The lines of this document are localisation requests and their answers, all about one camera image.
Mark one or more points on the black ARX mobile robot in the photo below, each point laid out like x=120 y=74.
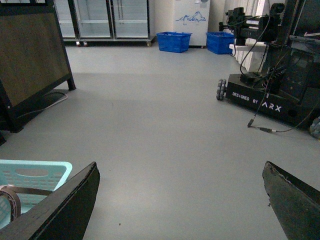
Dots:
x=288 y=87

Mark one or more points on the light blue plastic basket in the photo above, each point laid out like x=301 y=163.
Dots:
x=31 y=174

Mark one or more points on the glass door refrigerator cabinet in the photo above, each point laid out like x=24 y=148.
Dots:
x=85 y=21

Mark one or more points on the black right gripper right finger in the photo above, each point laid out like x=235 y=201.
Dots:
x=295 y=203

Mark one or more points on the white cabinet with mountain print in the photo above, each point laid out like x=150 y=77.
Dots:
x=192 y=16

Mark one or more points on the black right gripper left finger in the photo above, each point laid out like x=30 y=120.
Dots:
x=63 y=215

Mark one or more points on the blue crate left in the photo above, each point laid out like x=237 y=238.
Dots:
x=174 y=42

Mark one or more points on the blue crate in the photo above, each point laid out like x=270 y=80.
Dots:
x=174 y=42
x=219 y=42

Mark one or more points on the blue crate right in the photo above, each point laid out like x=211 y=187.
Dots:
x=219 y=42

